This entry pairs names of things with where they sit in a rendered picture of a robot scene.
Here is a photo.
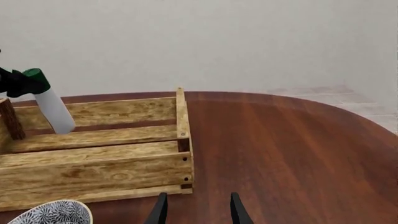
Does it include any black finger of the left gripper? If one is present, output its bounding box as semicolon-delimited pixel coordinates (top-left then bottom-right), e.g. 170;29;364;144
0;67;45;99

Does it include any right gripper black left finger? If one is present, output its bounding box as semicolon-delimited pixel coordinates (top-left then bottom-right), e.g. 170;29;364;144
144;192;169;224

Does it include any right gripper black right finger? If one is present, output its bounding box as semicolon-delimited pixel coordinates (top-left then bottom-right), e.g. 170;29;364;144
230;192;254;224

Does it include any white bottle with green cap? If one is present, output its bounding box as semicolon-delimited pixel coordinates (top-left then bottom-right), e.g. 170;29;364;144
22;67;76;135

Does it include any tray of wooden slats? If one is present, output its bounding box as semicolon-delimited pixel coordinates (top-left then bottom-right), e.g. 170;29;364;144
0;86;195;212

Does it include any patterned blue-white bowl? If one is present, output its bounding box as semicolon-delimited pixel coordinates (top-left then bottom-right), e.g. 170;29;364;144
6;199;95;224

